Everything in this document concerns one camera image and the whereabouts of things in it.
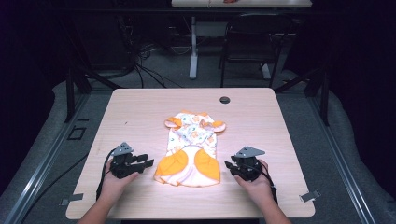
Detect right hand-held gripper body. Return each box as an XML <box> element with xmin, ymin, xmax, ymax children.
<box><xmin>231</xmin><ymin>146</ymin><xmax>266</xmax><ymax>183</ymax></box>

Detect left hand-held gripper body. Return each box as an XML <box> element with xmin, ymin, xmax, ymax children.
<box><xmin>109</xmin><ymin>142</ymin><xmax>146</xmax><ymax>180</ymax></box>

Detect orange and white baby romper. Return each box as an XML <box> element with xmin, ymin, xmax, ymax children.
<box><xmin>153</xmin><ymin>109</ymin><xmax>227</xmax><ymax>189</ymax></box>

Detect person's left hand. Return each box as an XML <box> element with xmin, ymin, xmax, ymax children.
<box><xmin>98</xmin><ymin>160</ymin><xmax>140</xmax><ymax>203</ymax></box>

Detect person's right hand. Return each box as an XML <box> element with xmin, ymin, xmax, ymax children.
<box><xmin>233</xmin><ymin>159</ymin><xmax>276</xmax><ymax>207</ymax></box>

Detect grey tape strip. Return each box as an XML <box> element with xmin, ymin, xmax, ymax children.
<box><xmin>299</xmin><ymin>189</ymin><xmax>322</xmax><ymax>203</ymax></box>
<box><xmin>59</xmin><ymin>192</ymin><xmax>85</xmax><ymax>207</ymax></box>

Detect black chair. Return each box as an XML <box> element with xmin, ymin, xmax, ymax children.
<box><xmin>218</xmin><ymin>12</ymin><xmax>295</xmax><ymax>89</ymax></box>

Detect white desk leg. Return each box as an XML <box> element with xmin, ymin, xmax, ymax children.
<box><xmin>189</xmin><ymin>16</ymin><xmax>199</xmax><ymax>80</ymax></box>

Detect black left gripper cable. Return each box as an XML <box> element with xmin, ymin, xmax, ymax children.
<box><xmin>95</xmin><ymin>148</ymin><xmax>118</xmax><ymax>202</ymax></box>

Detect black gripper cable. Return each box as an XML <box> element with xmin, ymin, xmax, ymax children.
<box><xmin>260</xmin><ymin>161</ymin><xmax>279</xmax><ymax>205</ymax></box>
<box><xmin>95</xmin><ymin>148</ymin><xmax>118</xmax><ymax>202</ymax></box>

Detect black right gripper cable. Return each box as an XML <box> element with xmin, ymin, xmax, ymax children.
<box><xmin>260</xmin><ymin>161</ymin><xmax>279</xmax><ymax>205</ymax></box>

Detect black floor cables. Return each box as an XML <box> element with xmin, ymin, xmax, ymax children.
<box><xmin>124</xmin><ymin>40</ymin><xmax>188</xmax><ymax>90</ymax></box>

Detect black metal frame stand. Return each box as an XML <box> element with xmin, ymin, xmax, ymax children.
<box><xmin>274</xmin><ymin>63</ymin><xmax>331</xmax><ymax>127</ymax></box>
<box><xmin>64</xmin><ymin>59</ymin><xmax>122</xmax><ymax>123</ymax></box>

